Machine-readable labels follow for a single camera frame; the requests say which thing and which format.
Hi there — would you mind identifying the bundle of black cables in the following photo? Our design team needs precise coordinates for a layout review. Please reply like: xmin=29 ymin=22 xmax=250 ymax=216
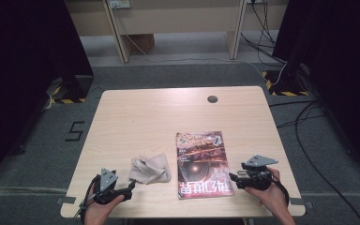
xmin=240 ymin=0 xmax=288 ymax=65

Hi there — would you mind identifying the long white cable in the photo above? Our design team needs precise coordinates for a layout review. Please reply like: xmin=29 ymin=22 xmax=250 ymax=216
xmin=113 ymin=6 xmax=289 ymax=87

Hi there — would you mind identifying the person's right hand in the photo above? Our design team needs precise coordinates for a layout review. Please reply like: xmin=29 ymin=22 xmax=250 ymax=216
xmin=244 ymin=168 xmax=291 ymax=217

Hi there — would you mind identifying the grey tape piece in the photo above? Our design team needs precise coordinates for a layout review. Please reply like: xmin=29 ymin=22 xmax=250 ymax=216
xmin=55 ymin=196 xmax=77 ymax=206
xmin=289 ymin=197 xmax=314 ymax=210

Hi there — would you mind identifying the long black floor cable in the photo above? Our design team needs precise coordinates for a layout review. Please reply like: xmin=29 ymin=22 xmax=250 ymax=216
xmin=294 ymin=99 xmax=360 ymax=225

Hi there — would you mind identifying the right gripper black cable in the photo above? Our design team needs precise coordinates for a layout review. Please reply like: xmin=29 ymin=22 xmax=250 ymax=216
xmin=270 ymin=173 xmax=292 ymax=208

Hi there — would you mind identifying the person's left hand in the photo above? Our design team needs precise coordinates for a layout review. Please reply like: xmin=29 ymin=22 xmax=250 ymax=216
xmin=83 ymin=194 xmax=127 ymax=225

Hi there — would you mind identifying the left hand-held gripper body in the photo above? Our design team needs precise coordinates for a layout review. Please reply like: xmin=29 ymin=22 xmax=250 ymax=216
xmin=93 ymin=168 xmax=127 ymax=206

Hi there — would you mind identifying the brown cardboard box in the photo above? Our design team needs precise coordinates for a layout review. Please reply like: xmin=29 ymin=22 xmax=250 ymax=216
xmin=127 ymin=33 xmax=156 ymax=54

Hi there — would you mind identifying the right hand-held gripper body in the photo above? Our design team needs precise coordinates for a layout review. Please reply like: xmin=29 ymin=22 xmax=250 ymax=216
xmin=236 ymin=154 xmax=279 ymax=192

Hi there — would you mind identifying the black curtain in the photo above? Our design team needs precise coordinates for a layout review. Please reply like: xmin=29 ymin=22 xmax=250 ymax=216
xmin=271 ymin=0 xmax=360 ymax=184
xmin=0 ymin=0 xmax=94 ymax=190

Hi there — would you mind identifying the stand base with hazard tape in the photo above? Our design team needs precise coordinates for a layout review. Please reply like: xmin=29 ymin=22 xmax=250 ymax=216
xmin=261 ymin=69 xmax=310 ymax=98
xmin=46 ymin=74 xmax=94 ymax=105

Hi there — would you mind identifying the red glossy magazine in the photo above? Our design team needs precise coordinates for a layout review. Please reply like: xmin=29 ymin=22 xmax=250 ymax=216
xmin=175 ymin=130 xmax=235 ymax=201

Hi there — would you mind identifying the beige cloth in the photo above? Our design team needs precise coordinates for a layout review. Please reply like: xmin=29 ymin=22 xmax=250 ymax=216
xmin=127 ymin=152 xmax=173 ymax=186

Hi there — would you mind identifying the white power outlet strip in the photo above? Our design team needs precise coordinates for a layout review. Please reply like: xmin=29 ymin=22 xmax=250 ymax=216
xmin=108 ymin=0 xmax=131 ymax=9

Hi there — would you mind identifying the beige wooden desk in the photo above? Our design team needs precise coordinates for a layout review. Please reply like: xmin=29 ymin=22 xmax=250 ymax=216
xmin=64 ymin=0 xmax=290 ymax=65

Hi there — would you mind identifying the short black floor cable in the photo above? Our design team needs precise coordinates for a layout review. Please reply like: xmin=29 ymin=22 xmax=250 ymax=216
xmin=268 ymin=98 xmax=326 ymax=129

